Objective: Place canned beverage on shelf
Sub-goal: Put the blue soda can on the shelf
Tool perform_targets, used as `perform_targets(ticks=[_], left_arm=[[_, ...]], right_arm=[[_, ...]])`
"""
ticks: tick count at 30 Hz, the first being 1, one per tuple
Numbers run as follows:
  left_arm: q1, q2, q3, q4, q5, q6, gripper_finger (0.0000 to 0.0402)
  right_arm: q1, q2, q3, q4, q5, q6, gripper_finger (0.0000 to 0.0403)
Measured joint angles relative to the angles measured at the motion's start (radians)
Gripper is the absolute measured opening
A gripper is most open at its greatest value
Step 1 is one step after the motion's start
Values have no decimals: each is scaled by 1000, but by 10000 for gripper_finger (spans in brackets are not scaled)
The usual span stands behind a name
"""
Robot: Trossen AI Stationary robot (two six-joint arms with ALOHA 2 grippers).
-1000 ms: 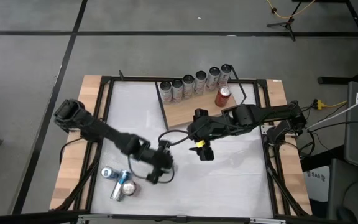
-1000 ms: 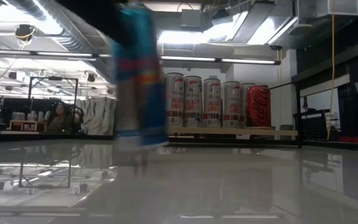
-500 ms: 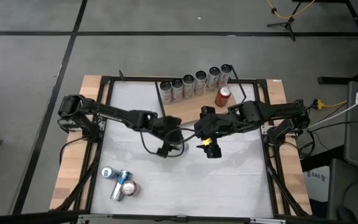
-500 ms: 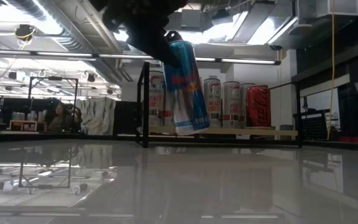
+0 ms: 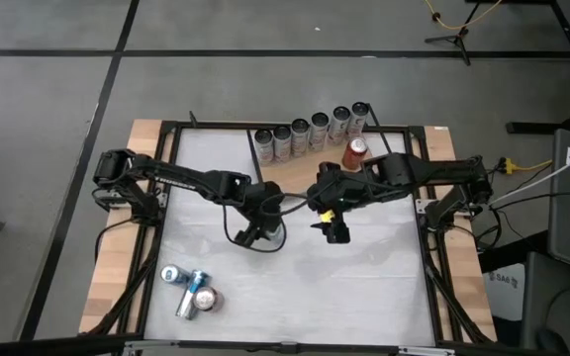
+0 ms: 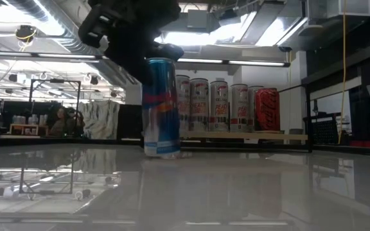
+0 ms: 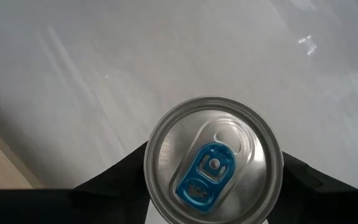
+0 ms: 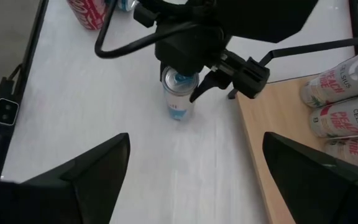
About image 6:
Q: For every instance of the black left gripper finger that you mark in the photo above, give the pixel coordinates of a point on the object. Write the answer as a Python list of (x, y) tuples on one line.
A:
[(133, 69), (167, 52)]

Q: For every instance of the blue silver Red Bull can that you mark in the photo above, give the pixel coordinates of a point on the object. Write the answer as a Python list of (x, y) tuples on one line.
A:
[(161, 122)]

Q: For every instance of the red cola can black script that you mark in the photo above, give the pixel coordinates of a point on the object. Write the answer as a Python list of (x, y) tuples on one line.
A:
[(267, 109)]

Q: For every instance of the bright light panel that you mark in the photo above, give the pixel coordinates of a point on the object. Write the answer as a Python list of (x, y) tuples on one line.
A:
[(204, 38)]

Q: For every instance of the black track spotlight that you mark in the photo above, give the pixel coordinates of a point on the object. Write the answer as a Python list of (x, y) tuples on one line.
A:
[(93, 79), (13, 77)]

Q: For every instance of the grey metal box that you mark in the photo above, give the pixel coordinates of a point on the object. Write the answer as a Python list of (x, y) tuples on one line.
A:
[(198, 20)]

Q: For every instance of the black cabinet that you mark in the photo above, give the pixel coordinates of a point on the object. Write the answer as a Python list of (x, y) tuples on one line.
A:
[(130, 122)]

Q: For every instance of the white patterned cloth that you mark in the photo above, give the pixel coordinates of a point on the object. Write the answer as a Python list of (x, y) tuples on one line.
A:
[(103, 118)]

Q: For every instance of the long fluorescent light strip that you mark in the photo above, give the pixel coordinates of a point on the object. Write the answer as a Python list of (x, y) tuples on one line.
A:
[(255, 63)]

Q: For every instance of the person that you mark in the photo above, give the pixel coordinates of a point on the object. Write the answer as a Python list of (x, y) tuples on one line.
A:
[(58, 123)]

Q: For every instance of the wooden board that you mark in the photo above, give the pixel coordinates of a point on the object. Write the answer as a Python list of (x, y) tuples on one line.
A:
[(230, 136)]

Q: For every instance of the wooden crate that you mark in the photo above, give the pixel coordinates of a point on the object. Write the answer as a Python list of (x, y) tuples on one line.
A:
[(27, 130)]

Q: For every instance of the white table cover sheet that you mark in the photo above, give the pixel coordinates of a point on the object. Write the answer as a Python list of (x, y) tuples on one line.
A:
[(204, 192)]

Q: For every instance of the black perforated basket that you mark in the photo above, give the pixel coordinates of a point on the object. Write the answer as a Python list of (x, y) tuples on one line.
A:
[(325, 132)]

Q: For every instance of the white air conditioning unit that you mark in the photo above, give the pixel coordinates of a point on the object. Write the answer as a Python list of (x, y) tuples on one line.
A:
[(348, 8)]

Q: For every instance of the red bin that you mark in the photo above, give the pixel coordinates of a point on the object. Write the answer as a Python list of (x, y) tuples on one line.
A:
[(363, 144)]

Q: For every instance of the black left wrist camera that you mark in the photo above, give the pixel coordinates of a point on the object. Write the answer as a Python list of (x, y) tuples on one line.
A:
[(92, 29)]

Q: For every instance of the large corrugated silver duct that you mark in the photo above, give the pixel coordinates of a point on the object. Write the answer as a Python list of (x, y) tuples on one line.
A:
[(72, 45)]

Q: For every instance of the black metal rack frame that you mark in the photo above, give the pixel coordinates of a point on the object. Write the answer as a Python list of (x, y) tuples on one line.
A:
[(56, 80)]

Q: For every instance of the black dome camera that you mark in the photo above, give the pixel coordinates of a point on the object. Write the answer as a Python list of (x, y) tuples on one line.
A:
[(284, 48)]

